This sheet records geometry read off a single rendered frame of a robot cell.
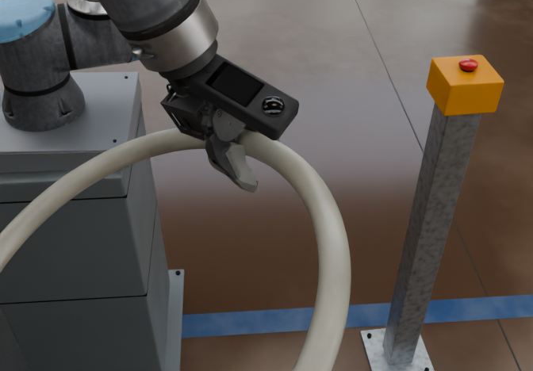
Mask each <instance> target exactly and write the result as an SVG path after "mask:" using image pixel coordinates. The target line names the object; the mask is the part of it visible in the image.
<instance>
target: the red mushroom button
mask: <svg viewBox="0 0 533 371"><path fill-rule="evenodd" d="M458 64H459V66H460V67H461V68H462V69H464V70H467V71H473V70H475V69H476V68H477V67H478V63H477V61H476V60H474V59H470V58H465V59H461V60H460V61H459V63H458Z"/></svg>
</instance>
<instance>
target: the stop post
mask: <svg viewBox="0 0 533 371"><path fill-rule="evenodd" d="M465 58H470V59H474V60H476V61H477V63H478V67H477V68H476V69H475V70H473V71H467V70H464V69H462V68H461V67H460V66H459V64H458V63H459V61H460V60H461V59H465ZM503 86H504V80H503V79H502V78H501V77H500V76H499V75H498V74H497V72H496V71H495V70H494V69H493V67H492V66H491V65H490V64H489V62H488V61H487V60H486V59H485V57H484V56H483V55H464V56H451V57H439V58H432V59H431V66H430V70H429V74H428V81H427V85H426V88H427V90H428V92H429V94H430V95H431V96H432V98H433V100H434V101H435V104H434V108H433V111H432V115H431V122H430V126H429V130H428V137H427V141H426V144H425V148H424V155H423V159H422V163H421V167H420V173H419V177H418V182H417V185H416V192H415V196H414V200H413V204H412V211H411V215H410V218H409V222H408V229H407V233H406V236H405V244H404V247H403V251H402V256H401V262H400V266H399V270H398V274H397V280H396V284H395V288H394V292H393V299H392V303H391V307H390V310H389V318H388V321H387V325H386V328H382V329H375V330H368V331H360V335H361V337H362V342H363V345H364V348H365V351H366V356H367V358H368V362H369V364H370V369H371V371H434V369H433V366H432V364H431V361H430V358H429V356H428V352H427V351H426V348H425V345H424V342H423V340H422V338H421V335H420V332H421V329H422V326H423V322H424V317H425V315H426V311H427V309H428V303H429V300H430V297H431V292H432V290H433V286H434V283H435V278H436V275H437V272H438V269H439V264H440V261H441V258H442V255H443V250H444V247H445V243H446V241H447V236H448V232H449V229H450V226H451V221H452V218H453V215H454V210H455V207H456V204H457V201H458V196H459V193H460V189H461V187H462V182H463V178H464V176H465V172H466V168H467V164H468V162H469V158H470V153H471V150H472V147H473V144H474V139H475V136H476V133H477V128H478V125H479V122H480V119H481V114H482V113H494V112H496V110H497V105H498V102H499V100H500V95H501V91H502V89H503Z"/></svg>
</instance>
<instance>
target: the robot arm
mask: <svg viewBox="0 0 533 371"><path fill-rule="evenodd" d="M218 30H219V26H218V22H217V19H216V18H215V16H214V14H213V12H212V10H211V9H210V7H209V4H208V3H207V1H206V0H67V2H65V3H60V4H55V2H54V0H0V75H1V78H2V82H3V85H4V93H3V99H2V111H3V114H4V117H5V119H6V121H7V122H8V124H10V125H11V126H13V127H14V128H17V129H20V130H23V131H27V132H44V131H49V130H53V129H57V128H61V127H63V126H65V125H67V124H70V123H71V122H72V121H73V120H75V119H76V118H78V117H79V116H80V114H81V113H82V111H83V110H84V108H85V99H84V95H83V92H82V90H81V88H80V87H79V85H78V84H77V83H76V81H75V80H74V79H73V78H72V76H71V74H70V71H74V70H81V69H87V68H92V67H103V66H109V65H115V64H121V63H131V62H133V61H137V60H139V61H140V62H141V63H142V64H143V65H144V66H145V68H146V69H147V70H149V71H154V72H159V74H160V76H162V77H163V78H165V79H167V81H168V82H169V83H168V84H167V91H168V95H167V96H166V97H165V98H164V99H163V100H162V101H161V102H160V104H161V105H162V107H163V108H164V109H165V110H166V112H167V114H168V115H169V116H170V118H171V119H172V120H173V122H174V124H175V125H176V126H177V128H178V130H179V131H180V132H181V133H184V134H186V135H188V136H192V137H194V138H197V139H200V140H203V141H204V140H206V143H205V150H206V153H207V155H208V160H209V163H210V165H211V166H212V167H213V168H214V169H216V170H218V171H220V172H221V173H222V174H225V175H226V176H228V178H230V179H231V180H232V181H233V182H234V183H235V184H236V185H238V186H239V187H240V188H241V189H244V190H246V191H248V192H251V193H255V191H256V189H257V185H258V181H257V180H255V179H254V178H253V176H252V172H251V168H249V167H248V166H247V164H246V159H245V155H246V152H245V150H244V148H243V146H242V145H240V144H237V143H233V142H231V143H229V141H231V140H237V139H238V134H239V133H240V132H241V131H242V129H243V128H245V129H247V130H250V131H253V132H257V133H260V134H263V135H264V136H266V137H268V138H269V139H271V140H277V141H278V142H280V139H279V138H280V136H281V135H282V133H283V132H284V131H285V130H286V129H287V128H288V126H289V125H290V123H291V122H292V121H293V119H294V118H295V116H296V115H297V113H298V109H299V102H298V100H297V99H295V98H292V97H291V96H289V95H288V94H286V93H284V92H282V91H281V90H279V89H277V88H276V87H274V86H272V85H271V84H269V83H267V82H265V81H263V80H262V79H260V78H258V77H257V76H255V75H253V74H252V73H250V72H248V71H246V70H244V69H243V68H242V67H239V66H238V65H236V64H234V63H233V62H231V61H229V60H228V59H226V58H224V57H223V56H221V55H219V54H217V53H216V52H217V48H218V43H217V39H216V37H217V33H218ZM169 86H171V87H170V89H169ZM174 93H176V95H175V96H174V95H173V94H174ZM172 96H173V97H172ZM170 99H171V100H170ZM172 113H173V114H172ZM173 115H174V116H173ZM175 118H176V119H177V120H176V119H175ZM179 124H180V125H179Z"/></svg>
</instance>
